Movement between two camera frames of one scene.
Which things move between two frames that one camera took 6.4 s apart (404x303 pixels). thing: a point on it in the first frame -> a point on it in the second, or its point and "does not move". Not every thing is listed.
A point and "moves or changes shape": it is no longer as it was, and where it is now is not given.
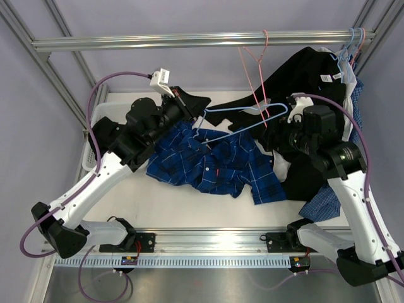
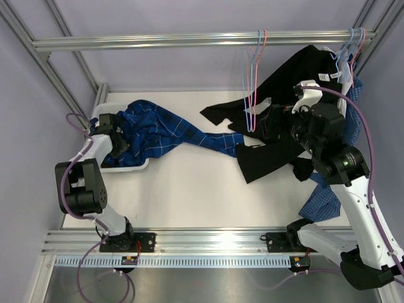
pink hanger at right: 353,59 does not move
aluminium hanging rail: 62,44 does not move
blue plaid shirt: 216,162 moves or changes shape
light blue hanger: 243,128 -> 250,83
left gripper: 190,106 -> 124,147
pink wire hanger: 262,79 -> 249,88
